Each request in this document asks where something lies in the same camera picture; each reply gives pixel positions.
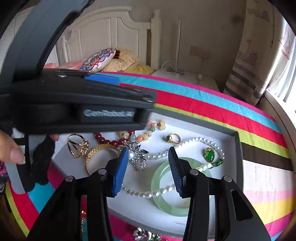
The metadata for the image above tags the white cable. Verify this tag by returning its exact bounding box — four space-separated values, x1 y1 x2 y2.
161 58 204 81

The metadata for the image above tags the gold ring with green stone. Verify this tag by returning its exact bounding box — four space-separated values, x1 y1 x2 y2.
165 133 181 144

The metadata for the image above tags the multicoloured bead bracelet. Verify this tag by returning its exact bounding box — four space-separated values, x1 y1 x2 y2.
119 119 166 142

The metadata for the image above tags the white pearl necklace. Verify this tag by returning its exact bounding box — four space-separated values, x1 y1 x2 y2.
121 137 225 198

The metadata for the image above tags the white lamp pole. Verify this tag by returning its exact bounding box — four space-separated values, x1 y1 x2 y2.
166 20 185 76

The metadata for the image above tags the printed curtain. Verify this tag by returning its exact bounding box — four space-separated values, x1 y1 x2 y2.
223 0 289 107

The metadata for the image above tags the striped bed cover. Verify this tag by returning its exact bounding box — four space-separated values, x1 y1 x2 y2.
5 71 296 241

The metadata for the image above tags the green jade bangle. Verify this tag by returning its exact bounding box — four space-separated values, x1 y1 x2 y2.
151 157 212 217

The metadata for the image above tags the white nightstand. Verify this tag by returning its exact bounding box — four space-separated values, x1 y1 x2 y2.
151 68 220 93

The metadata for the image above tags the white headboard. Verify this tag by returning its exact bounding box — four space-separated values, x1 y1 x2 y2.
55 7 161 71

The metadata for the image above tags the wall socket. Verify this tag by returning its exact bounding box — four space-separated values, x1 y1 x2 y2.
190 45 212 58

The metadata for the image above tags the yellow blanket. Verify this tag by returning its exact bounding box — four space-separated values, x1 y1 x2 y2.
100 47 154 76

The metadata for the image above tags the patterned pillow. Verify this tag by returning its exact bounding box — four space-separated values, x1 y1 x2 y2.
80 47 116 72

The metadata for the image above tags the green jade pendant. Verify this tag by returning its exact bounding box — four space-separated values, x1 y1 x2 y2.
203 147 225 167

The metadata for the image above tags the gold bangle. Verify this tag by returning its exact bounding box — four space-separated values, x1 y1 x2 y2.
84 144 121 176

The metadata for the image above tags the grey cardboard box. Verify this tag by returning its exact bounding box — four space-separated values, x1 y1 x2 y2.
51 108 244 239

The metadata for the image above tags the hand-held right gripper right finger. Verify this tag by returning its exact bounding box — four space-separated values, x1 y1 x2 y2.
168 146 271 241

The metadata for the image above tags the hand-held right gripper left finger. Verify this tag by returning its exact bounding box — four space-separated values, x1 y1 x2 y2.
26 147 130 241

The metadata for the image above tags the wide gold ring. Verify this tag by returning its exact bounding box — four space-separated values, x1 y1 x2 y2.
67 133 90 158

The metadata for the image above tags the pink quilt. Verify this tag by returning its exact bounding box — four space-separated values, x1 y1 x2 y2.
43 59 86 70

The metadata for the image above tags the silver pearl brooch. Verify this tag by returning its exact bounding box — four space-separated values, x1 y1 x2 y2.
117 141 148 172

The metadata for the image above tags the red bead bracelet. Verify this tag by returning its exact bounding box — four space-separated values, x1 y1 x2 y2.
94 130 136 146

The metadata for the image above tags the white sheer curtain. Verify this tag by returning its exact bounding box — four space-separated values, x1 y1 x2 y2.
266 23 296 100

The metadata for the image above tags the person's left hand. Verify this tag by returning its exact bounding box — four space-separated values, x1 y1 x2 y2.
0 129 26 165

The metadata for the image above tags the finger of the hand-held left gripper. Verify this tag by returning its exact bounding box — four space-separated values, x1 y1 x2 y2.
43 70 120 88
69 85 158 131

